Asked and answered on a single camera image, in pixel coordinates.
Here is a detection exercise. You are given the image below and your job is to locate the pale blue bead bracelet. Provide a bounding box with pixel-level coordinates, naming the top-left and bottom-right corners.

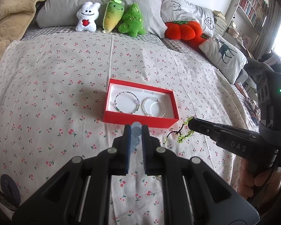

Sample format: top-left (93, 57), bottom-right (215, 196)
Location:
top-left (131, 121), bottom-right (142, 152)

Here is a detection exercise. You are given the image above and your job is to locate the woven basket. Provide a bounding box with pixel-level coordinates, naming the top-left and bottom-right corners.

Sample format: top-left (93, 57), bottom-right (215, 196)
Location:
top-left (228, 27), bottom-right (240, 38)

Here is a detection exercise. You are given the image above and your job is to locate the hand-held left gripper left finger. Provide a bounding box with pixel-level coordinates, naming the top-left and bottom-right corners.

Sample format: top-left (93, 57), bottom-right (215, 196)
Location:
top-left (12, 124), bottom-right (132, 225)

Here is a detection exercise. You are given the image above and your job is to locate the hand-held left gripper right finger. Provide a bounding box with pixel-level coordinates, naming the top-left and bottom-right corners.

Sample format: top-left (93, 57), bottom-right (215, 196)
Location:
top-left (141, 124), bottom-right (261, 225)

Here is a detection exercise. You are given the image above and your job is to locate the dark seed bead bracelet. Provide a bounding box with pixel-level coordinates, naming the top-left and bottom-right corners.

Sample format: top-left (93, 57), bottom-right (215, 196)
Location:
top-left (114, 91), bottom-right (140, 115)

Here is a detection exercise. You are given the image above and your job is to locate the green bead bracelet black cord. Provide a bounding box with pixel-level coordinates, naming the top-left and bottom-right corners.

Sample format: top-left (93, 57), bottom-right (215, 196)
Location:
top-left (163, 116), bottom-right (195, 146)

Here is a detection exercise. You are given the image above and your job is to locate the grey pillow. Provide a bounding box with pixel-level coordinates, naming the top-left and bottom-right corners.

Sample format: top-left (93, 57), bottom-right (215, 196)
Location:
top-left (36, 0), bottom-right (167, 38)

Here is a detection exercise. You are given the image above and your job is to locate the green tree plush toy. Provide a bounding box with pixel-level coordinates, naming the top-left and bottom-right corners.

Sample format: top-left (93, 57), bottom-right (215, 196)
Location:
top-left (118, 3), bottom-right (146, 37)

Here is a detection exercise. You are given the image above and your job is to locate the floral cloth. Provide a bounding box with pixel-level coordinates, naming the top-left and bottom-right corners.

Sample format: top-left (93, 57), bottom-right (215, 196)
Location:
top-left (232, 83), bottom-right (261, 125)

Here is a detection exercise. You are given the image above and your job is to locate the white pillow with doodle print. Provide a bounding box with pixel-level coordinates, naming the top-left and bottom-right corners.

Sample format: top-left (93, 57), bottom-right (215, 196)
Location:
top-left (160, 0), bottom-right (215, 38)

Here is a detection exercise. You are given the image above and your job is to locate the dark round object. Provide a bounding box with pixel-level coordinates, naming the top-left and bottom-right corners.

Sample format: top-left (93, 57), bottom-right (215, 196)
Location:
top-left (0, 174), bottom-right (21, 205)

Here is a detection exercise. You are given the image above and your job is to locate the white bunny plush toy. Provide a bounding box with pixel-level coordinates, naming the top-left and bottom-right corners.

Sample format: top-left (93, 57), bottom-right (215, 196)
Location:
top-left (75, 1), bottom-right (101, 32)

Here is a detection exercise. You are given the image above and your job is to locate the yellow green carrot plush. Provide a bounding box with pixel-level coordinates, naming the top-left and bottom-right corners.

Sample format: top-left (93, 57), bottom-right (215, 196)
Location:
top-left (102, 0), bottom-right (125, 34)

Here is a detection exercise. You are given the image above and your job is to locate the orange pumpkin plush cushion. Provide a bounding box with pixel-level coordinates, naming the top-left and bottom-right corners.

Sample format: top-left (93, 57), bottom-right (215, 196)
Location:
top-left (164, 21), bottom-right (211, 51)

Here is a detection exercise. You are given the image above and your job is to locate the white pillow with deer print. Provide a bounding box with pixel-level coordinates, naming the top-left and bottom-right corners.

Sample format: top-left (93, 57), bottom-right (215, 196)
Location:
top-left (199, 33), bottom-right (248, 84)

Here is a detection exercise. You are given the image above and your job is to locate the person's right hand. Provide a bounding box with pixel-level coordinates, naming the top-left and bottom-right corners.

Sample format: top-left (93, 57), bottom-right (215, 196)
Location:
top-left (237, 159), bottom-right (281, 205)

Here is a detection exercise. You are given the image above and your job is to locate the stack of books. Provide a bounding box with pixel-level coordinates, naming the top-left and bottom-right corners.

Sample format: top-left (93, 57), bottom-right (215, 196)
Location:
top-left (213, 10), bottom-right (228, 37)

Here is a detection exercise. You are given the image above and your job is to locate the beige quilted blanket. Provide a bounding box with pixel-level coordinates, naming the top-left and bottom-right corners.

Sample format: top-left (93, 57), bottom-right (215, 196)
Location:
top-left (0, 0), bottom-right (58, 69)

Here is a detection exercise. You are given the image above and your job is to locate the red jewelry box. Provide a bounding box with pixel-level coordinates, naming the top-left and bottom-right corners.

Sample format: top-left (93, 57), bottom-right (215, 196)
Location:
top-left (102, 78), bottom-right (180, 129)

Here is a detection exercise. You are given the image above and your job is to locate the grey chair with clothing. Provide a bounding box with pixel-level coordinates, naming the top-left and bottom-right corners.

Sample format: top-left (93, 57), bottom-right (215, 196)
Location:
top-left (242, 50), bottom-right (281, 93)

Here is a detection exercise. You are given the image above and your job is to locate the white pearl bracelet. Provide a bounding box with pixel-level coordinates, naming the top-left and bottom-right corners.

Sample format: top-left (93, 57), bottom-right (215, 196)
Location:
top-left (142, 97), bottom-right (166, 117)

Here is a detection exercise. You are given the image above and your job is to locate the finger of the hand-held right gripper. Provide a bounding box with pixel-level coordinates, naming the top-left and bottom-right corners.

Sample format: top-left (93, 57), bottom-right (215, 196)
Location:
top-left (188, 118), bottom-right (259, 147)

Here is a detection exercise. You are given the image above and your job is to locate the white bookshelf with books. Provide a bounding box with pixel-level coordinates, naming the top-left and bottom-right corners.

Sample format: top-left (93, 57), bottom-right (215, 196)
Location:
top-left (233, 0), bottom-right (273, 37)

